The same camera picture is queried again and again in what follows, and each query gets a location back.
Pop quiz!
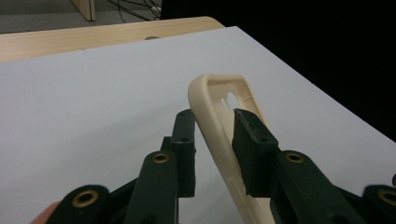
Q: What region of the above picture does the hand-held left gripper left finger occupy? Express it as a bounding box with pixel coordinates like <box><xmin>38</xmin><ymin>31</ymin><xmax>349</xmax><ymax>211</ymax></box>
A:
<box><xmin>169</xmin><ymin>108</ymin><xmax>197</xmax><ymax>199</ymax></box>

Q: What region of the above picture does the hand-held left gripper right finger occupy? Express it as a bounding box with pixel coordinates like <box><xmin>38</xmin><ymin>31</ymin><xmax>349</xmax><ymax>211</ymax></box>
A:
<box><xmin>232</xmin><ymin>107</ymin><xmax>279</xmax><ymax>199</ymax></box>

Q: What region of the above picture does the beige phone case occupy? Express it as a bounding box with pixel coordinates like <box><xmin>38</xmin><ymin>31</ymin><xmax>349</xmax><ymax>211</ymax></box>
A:
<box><xmin>187</xmin><ymin>73</ymin><xmax>276</xmax><ymax>224</ymax></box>

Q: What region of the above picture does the dark curtain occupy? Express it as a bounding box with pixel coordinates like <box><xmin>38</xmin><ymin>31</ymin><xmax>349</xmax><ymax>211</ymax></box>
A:
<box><xmin>160</xmin><ymin>0</ymin><xmax>396</xmax><ymax>143</ymax></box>

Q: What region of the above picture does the black cable bundle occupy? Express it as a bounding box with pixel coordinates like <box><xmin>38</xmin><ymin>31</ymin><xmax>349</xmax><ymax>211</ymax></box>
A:
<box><xmin>106</xmin><ymin>0</ymin><xmax>163</xmax><ymax>23</ymax></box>

